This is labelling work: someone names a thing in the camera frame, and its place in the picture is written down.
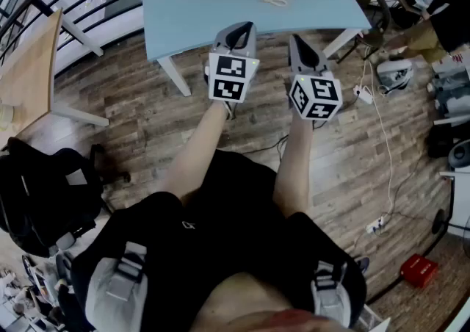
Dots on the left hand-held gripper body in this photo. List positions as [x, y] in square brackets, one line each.
[227, 81]

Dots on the person's right forearm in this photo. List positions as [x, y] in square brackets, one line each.
[295, 169]

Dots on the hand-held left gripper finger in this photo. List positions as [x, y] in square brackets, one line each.
[245, 41]
[235, 39]

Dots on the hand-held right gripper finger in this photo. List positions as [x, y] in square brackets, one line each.
[309, 57]
[300, 54]

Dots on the white grey headset device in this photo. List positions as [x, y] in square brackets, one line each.
[394, 75]

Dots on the black office chair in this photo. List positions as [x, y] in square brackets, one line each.
[44, 198]

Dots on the black round speaker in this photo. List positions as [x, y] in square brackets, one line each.
[459, 154]

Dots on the white cabinet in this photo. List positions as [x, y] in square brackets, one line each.
[460, 202]

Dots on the black mesh chair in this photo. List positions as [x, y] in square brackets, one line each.
[371, 14]

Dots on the grey equipment stack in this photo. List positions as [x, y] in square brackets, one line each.
[451, 92]

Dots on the black metal railing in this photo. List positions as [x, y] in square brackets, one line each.
[73, 11]

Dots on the person's black t-shirt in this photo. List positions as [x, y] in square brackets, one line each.
[235, 235]

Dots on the person's left forearm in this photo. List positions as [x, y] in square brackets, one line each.
[198, 154]

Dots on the white table leg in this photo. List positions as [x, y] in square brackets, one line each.
[341, 43]
[175, 75]

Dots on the dark shoe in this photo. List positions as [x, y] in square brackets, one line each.
[363, 264]

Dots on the red box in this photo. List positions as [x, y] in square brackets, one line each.
[418, 271]

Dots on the white power strip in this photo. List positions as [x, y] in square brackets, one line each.
[377, 224]
[364, 94]

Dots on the wooden table white legs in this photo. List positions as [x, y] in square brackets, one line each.
[29, 73]

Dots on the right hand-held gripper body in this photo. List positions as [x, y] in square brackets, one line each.
[316, 97]

